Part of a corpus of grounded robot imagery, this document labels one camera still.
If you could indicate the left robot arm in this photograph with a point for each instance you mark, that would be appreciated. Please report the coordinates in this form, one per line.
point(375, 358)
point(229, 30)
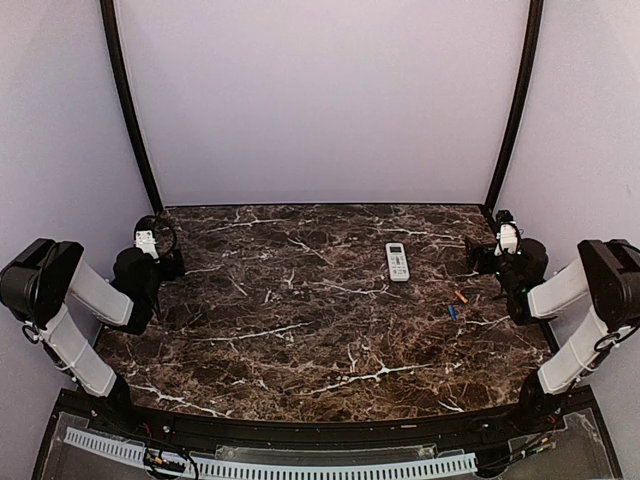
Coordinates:
point(36, 285)

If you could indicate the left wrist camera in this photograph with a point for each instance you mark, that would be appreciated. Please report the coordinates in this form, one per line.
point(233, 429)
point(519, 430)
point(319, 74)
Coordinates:
point(145, 237)

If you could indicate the orange battery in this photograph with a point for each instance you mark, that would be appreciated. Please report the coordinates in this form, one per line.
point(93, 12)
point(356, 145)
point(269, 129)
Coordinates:
point(461, 297)

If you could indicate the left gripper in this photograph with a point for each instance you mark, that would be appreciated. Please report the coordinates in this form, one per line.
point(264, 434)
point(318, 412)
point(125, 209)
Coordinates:
point(169, 271)

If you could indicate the black front rail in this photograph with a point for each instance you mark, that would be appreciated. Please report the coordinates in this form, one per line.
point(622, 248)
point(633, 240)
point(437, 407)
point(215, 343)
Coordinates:
point(483, 429)

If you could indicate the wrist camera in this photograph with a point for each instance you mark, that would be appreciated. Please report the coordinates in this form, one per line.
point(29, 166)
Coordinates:
point(508, 236)
point(145, 237)

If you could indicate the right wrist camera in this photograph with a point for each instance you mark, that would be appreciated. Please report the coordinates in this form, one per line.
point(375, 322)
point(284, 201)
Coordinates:
point(508, 236)

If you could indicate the right black frame post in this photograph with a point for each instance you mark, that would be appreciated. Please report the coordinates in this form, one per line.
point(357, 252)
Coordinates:
point(525, 70)

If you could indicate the white remote control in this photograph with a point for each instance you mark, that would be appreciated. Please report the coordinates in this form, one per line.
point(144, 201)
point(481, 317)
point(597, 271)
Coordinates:
point(397, 262)

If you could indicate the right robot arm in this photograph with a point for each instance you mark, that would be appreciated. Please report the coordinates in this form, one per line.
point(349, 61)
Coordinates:
point(607, 273)

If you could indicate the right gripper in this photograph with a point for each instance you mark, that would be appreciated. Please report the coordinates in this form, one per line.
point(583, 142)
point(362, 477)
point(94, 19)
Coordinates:
point(473, 255)

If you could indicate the white slotted cable duct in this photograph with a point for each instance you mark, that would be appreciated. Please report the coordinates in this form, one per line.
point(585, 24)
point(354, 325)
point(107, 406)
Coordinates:
point(129, 453)

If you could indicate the left black frame post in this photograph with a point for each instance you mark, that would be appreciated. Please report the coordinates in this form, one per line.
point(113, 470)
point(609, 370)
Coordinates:
point(118, 67)

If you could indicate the black frame post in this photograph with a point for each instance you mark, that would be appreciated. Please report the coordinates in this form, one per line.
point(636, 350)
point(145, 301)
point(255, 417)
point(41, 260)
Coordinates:
point(525, 70)
point(118, 67)

